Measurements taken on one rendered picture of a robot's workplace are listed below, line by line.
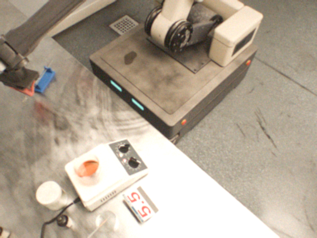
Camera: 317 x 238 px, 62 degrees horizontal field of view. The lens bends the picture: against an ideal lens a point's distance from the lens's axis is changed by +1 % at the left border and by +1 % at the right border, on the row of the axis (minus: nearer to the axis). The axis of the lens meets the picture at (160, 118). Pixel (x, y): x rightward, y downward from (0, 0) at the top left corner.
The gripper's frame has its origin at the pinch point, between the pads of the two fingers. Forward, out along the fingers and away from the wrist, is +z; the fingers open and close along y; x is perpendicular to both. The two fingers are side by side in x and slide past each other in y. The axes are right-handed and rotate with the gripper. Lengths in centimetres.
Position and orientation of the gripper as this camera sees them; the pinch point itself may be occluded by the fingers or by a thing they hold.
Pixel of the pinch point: (30, 92)
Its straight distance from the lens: 100.2
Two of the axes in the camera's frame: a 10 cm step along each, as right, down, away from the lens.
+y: 9.5, 2.7, -1.3
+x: 3.0, -8.1, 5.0
